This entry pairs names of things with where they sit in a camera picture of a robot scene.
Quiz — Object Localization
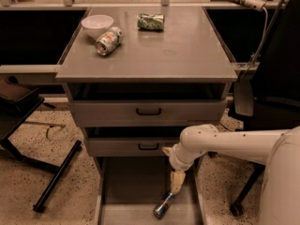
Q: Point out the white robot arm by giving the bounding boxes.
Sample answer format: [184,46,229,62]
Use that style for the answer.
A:
[163,124,300,225]

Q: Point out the middle grey drawer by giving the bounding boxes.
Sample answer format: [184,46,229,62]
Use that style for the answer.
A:
[84,127,184,157]

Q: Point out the top grey drawer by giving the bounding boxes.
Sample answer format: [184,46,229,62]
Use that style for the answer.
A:
[66,83,226,128]

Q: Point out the white orange soda can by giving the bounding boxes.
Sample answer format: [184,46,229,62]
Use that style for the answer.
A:
[95,26,123,55]

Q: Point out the bottom grey drawer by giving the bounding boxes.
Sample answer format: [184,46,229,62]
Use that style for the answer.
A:
[93,157,204,225]

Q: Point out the grey drawer cabinet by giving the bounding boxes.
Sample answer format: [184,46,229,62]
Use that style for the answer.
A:
[55,5,239,225]

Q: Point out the white bowl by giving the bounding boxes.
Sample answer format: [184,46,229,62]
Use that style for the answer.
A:
[82,15,113,39]

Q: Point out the blue silver redbull can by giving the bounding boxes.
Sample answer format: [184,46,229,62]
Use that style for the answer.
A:
[153,190,174,219]

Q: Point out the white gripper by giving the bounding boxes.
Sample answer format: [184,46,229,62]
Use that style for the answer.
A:
[162,142,193,195]

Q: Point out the green soda can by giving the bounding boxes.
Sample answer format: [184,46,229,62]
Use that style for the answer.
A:
[137,13,165,31]

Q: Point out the grey drawer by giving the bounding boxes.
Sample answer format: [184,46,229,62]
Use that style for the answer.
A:
[84,127,184,157]
[66,83,226,128]
[93,157,204,225]

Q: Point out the black chair on left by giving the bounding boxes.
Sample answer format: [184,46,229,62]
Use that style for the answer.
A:
[0,76,82,213]

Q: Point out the white power cable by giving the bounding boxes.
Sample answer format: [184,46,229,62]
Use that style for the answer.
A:
[240,7,270,77]

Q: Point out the black office chair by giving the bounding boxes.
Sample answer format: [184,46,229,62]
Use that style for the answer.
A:
[231,0,300,216]

